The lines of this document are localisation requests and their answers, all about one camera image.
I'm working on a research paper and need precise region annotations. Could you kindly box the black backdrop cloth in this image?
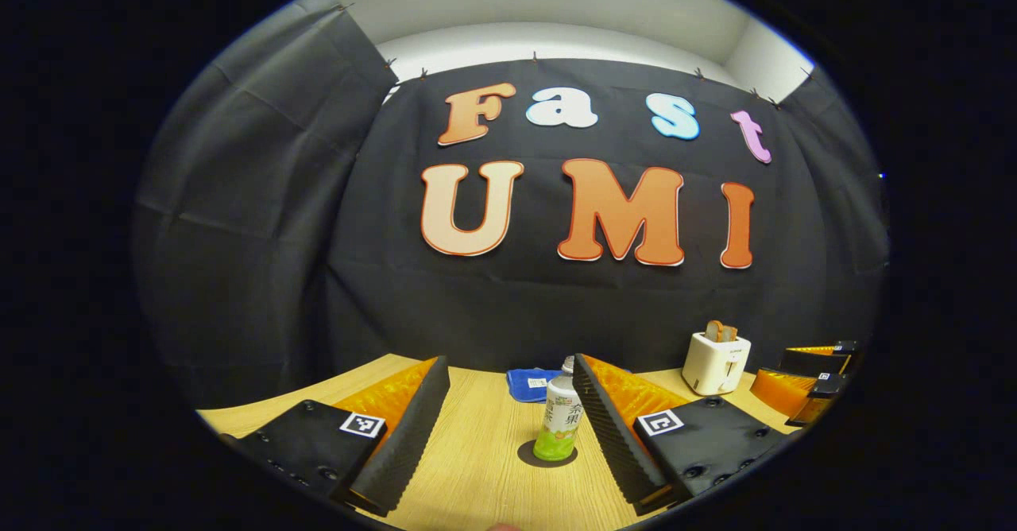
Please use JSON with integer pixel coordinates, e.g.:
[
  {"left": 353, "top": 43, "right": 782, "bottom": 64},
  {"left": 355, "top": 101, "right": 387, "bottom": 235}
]
[{"left": 131, "top": 0, "right": 889, "bottom": 413}]

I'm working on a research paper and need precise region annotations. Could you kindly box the white toaster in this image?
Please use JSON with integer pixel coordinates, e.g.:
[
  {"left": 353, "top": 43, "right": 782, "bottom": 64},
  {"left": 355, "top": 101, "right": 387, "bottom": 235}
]
[{"left": 682, "top": 331, "right": 752, "bottom": 397}]

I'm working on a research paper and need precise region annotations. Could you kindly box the round dark coaster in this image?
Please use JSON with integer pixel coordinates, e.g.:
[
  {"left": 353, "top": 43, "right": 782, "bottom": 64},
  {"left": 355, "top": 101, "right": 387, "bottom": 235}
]
[{"left": 517, "top": 439, "right": 579, "bottom": 468}]

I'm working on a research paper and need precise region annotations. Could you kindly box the blue towel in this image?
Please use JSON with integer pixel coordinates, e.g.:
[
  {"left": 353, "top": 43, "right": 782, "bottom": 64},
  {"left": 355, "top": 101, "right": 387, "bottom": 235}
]
[{"left": 506, "top": 368, "right": 561, "bottom": 404}]

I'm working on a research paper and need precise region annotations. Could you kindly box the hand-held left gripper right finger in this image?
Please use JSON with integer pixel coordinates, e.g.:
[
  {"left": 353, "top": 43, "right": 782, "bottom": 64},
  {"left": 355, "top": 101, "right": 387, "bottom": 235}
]
[{"left": 570, "top": 353, "right": 787, "bottom": 517}]

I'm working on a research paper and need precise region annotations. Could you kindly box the clear plastic water bottle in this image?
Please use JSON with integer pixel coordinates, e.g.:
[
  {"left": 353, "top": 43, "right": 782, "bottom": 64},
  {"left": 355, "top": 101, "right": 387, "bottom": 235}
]
[{"left": 532, "top": 356, "right": 585, "bottom": 463}]

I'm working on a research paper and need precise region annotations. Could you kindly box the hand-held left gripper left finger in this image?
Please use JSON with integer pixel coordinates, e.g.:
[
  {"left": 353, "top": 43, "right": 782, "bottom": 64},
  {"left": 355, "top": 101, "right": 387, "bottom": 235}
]
[{"left": 218, "top": 355, "right": 451, "bottom": 518}]

